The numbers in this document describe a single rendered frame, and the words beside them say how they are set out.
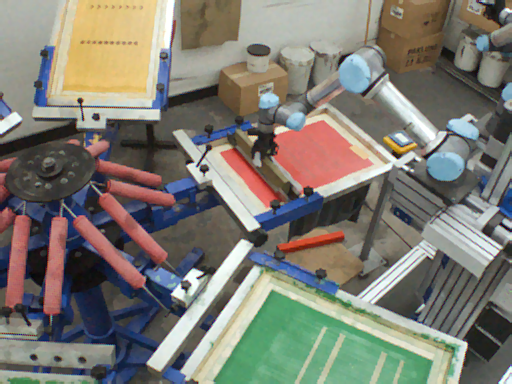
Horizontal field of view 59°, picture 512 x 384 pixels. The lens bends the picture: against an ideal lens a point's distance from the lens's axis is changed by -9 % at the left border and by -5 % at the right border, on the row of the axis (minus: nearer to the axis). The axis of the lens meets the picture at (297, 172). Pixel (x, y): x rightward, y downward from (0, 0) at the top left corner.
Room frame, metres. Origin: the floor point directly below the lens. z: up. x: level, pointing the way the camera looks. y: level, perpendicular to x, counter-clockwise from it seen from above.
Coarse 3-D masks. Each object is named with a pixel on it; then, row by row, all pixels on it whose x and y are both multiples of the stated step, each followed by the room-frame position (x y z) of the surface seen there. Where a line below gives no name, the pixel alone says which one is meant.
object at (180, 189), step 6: (180, 180) 1.41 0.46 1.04; (186, 180) 1.41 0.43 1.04; (192, 180) 1.42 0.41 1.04; (168, 186) 1.36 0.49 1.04; (174, 186) 1.37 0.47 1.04; (180, 186) 1.37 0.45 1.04; (186, 186) 1.38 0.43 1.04; (192, 186) 1.38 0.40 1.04; (168, 192) 1.33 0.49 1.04; (174, 192) 1.33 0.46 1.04; (180, 192) 1.35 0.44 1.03; (186, 192) 1.36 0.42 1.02; (198, 192) 1.40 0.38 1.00; (174, 198) 1.33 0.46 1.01; (180, 198) 1.34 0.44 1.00
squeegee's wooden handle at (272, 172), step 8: (240, 136) 1.73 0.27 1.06; (240, 144) 1.73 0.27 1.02; (248, 144) 1.68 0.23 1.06; (248, 152) 1.67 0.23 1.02; (264, 160) 1.59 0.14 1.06; (264, 168) 1.57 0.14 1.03; (272, 168) 1.54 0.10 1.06; (272, 176) 1.53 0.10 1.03; (280, 176) 1.50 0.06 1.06; (280, 184) 1.48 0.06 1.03; (288, 184) 1.48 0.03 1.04
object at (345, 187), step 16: (320, 112) 2.17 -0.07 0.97; (336, 112) 2.15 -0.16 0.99; (352, 128) 2.03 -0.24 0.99; (208, 144) 1.74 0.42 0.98; (368, 144) 1.93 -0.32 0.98; (208, 160) 1.61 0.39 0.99; (384, 160) 1.83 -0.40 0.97; (224, 176) 1.53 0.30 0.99; (368, 176) 1.67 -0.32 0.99; (384, 176) 1.73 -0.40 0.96; (240, 192) 1.44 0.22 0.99; (320, 192) 1.52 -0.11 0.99; (336, 192) 1.53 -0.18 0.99; (256, 208) 1.37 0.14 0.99
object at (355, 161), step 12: (348, 144) 1.93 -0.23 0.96; (348, 156) 1.84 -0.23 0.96; (360, 156) 1.85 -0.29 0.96; (288, 168) 1.68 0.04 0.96; (348, 168) 1.75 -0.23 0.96; (360, 168) 1.76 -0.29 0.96; (252, 180) 1.57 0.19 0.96; (264, 180) 1.58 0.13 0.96; (300, 180) 1.61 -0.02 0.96; (312, 180) 1.63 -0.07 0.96; (324, 180) 1.64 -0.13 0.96; (336, 180) 1.65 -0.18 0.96; (264, 192) 1.50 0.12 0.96; (264, 204) 1.43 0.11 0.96
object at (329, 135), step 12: (288, 132) 1.96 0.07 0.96; (300, 132) 1.97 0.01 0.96; (312, 132) 1.99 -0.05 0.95; (324, 132) 2.00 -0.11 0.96; (336, 132) 2.02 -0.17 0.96; (336, 144) 1.92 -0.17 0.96; (228, 156) 1.70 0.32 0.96; (240, 156) 1.72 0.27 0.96; (276, 156) 1.76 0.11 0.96; (240, 168) 1.63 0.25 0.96; (252, 168) 1.65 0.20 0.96
